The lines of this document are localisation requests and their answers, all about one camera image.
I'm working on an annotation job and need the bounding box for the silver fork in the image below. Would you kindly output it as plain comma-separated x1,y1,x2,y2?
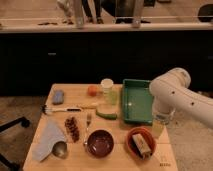
83,113,92,146

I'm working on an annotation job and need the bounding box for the black cabinet counter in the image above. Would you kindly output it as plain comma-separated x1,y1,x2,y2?
0,26,213,96

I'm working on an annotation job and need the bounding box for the blue sponge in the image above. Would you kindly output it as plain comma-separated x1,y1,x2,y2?
52,90,64,105

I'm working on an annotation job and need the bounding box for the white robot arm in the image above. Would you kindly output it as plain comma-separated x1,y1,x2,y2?
149,68,213,138

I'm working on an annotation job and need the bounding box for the clear cup with white lid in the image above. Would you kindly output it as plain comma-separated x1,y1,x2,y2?
101,78,117,105

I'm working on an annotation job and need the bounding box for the purple bowl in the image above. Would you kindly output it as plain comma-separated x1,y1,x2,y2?
87,130,114,158

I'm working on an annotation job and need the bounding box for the orange bowl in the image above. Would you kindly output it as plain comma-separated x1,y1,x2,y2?
125,127,156,160

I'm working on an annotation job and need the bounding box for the orange tomato toy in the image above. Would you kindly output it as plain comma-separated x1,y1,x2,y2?
87,85,98,97

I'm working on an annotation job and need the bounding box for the grey cloth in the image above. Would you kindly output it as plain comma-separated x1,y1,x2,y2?
32,120,67,162

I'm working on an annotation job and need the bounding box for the black office chair base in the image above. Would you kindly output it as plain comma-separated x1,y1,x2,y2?
0,117,31,171

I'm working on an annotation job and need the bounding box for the green plastic tray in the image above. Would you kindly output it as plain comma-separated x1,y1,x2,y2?
121,79,154,126

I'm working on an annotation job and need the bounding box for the yellow banana toy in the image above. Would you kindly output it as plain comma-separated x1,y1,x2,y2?
80,102,99,109

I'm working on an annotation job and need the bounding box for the wooden block eraser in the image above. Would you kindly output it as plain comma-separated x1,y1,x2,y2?
132,134,151,158

